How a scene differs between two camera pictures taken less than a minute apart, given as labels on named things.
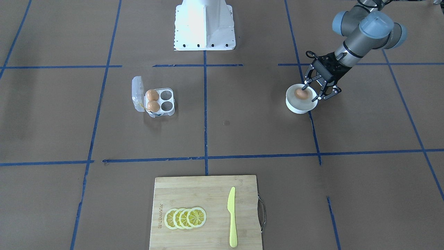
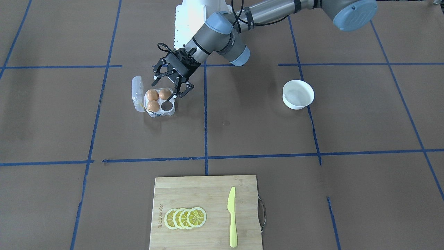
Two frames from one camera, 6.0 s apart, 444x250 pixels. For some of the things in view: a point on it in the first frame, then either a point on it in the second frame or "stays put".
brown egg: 152,94 stays put
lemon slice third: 182,218 stays put
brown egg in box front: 153,106 stays put
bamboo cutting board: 210,193 stays put
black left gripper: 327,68 to 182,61
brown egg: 300,94 to 164,93
